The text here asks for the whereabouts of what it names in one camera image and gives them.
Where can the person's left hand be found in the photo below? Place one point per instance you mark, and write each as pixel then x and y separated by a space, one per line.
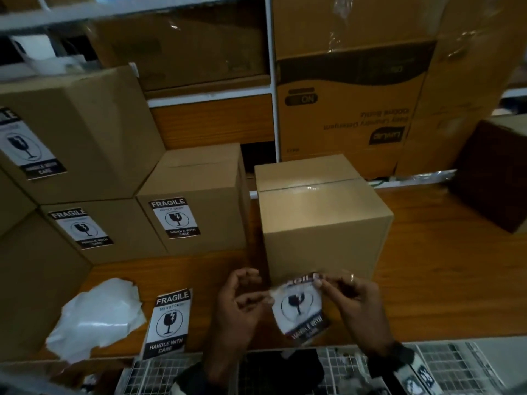
pixel 226 324

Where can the person's right hand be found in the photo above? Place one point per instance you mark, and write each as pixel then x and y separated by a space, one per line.
pixel 362 312

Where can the stack of fragile stickers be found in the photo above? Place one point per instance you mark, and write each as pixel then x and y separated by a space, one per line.
pixel 169 324

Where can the fragile sticker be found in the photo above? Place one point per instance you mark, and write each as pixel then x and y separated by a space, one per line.
pixel 298 312
pixel 82 230
pixel 175 218
pixel 29 148

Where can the small taped cardboard box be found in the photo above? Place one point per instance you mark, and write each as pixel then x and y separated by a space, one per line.
pixel 136 238
pixel 103 135

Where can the white backing paper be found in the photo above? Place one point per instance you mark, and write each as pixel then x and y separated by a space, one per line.
pixel 99 316

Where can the medium taped cardboard box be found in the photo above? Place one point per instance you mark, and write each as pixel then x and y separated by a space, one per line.
pixel 41 292
pixel 490 176

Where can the large cardboard box white sticker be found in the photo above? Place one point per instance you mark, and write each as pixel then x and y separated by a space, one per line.
pixel 185 49

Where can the plastic wrapped cardboard box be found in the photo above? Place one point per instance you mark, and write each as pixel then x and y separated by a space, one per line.
pixel 350 20

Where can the left wrist tracker band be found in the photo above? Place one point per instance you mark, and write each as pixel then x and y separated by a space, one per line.
pixel 187 382

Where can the wrist tracker band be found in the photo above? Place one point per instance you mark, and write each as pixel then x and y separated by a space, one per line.
pixel 407 374
pixel 187 382

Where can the black pouch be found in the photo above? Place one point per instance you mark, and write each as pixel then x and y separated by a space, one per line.
pixel 280 374

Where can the right wrist tracker band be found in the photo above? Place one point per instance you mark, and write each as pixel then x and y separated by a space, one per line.
pixel 407 374

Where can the white frame bar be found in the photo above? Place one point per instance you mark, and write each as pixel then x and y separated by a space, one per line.
pixel 24 385

